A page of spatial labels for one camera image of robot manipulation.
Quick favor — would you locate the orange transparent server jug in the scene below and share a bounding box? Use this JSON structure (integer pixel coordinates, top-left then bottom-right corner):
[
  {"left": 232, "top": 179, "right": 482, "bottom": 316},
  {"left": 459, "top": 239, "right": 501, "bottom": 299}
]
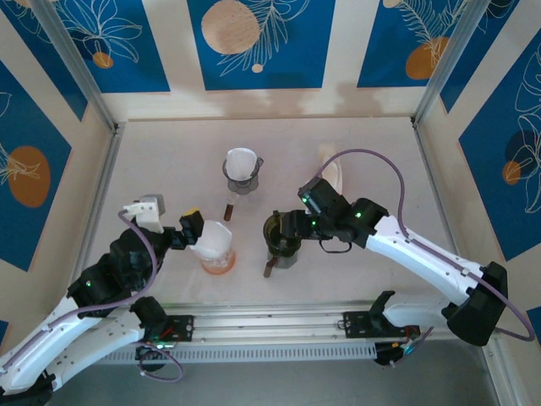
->
[{"left": 199, "top": 249, "right": 237, "bottom": 277}]

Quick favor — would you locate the white paper coffee filter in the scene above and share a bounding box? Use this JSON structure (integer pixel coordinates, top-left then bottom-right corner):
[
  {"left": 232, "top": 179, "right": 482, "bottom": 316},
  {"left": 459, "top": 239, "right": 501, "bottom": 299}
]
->
[
  {"left": 189, "top": 219, "right": 233, "bottom": 258},
  {"left": 323, "top": 158, "right": 345, "bottom": 192},
  {"left": 225, "top": 146, "right": 260, "bottom": 181}
]

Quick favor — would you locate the grey faceted server brown handle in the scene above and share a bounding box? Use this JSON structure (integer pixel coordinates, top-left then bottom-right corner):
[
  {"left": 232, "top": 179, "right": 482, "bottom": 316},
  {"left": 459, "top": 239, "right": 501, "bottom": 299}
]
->
[{"left": 262, "top": 247, "right": 302, "bottom": 279}]

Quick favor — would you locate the aluminium front rail beam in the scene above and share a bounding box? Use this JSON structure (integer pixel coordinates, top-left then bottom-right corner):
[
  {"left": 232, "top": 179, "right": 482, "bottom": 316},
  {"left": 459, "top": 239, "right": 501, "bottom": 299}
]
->
[{"left": 139, "top": 299, "right": 502, "bottom": 350}]

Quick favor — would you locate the grey slotted cable duct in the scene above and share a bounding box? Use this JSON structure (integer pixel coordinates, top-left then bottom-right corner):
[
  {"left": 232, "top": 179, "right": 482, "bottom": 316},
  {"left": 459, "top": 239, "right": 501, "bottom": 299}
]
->
[{"left": 99, "top": 341, "right": 378, "bottom": 367}]

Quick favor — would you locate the grey plastic coffee dripper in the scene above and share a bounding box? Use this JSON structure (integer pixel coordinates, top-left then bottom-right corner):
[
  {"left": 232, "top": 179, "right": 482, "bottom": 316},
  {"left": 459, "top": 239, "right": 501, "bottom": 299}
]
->
[{"left": 221, "top": 147, "right": 265, "bottom": 198}]

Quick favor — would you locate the aluminium side rail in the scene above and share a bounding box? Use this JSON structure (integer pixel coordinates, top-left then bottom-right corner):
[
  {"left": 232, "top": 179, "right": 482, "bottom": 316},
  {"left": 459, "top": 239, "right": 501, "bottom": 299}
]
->
[
  {"left": 412, "top": 118, "right": 466, "bottom": 272},
  {"left": 74, "top": 122, "right": 127, "bottom": 288}
]

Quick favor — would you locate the aluminium frame post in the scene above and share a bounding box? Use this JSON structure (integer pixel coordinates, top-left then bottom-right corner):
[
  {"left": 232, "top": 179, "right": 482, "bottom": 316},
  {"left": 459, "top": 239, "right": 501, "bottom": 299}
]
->
[
  {"left": 30, "top": 0, "right": 119, "bottom": 134},
  {"left": 412, "top": 0, "right": 488, "bottom": 128}
]

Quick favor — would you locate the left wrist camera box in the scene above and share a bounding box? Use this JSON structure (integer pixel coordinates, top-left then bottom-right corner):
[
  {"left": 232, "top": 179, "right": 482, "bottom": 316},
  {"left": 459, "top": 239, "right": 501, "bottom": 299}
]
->
[{"left": 122, "top": 193, "right": 167, "bottom": 234}]

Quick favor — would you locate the dark green coffee dripper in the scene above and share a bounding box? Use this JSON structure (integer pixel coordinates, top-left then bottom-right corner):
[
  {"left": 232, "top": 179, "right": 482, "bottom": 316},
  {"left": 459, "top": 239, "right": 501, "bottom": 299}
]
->
[{"left": 262, "top": 210, "right": 304, "bottom": 258}]

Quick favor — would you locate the black controller box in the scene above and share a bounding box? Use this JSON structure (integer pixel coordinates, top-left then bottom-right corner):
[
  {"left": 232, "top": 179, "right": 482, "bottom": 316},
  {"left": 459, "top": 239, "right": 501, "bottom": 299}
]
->
[
  {"left": 374, "top": 340, "right": 413, "bottom": 368},
  {"left": 134, "top": 342, "right": 172, "bottom": 373}
]

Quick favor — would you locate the clear plastic coffee dripper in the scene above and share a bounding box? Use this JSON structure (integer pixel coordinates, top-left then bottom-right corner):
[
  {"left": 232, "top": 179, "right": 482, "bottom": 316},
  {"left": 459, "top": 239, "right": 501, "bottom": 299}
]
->
[{"left": 189, "top": 236, "right": 235, "bottom": 266}]

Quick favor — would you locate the short aluminium frame leg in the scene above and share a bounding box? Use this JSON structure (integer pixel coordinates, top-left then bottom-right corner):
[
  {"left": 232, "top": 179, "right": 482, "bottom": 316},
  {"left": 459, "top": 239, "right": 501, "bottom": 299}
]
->
[{"left": 479, "top": 344, "right": 521, "bottom": 406}]

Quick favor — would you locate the thin black wire loop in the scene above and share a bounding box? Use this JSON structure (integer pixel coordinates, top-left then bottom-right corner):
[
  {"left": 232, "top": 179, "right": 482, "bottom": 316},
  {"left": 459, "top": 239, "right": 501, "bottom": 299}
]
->
[{"left": 320, "top": 238, "right": 355, "bottom": 255}]

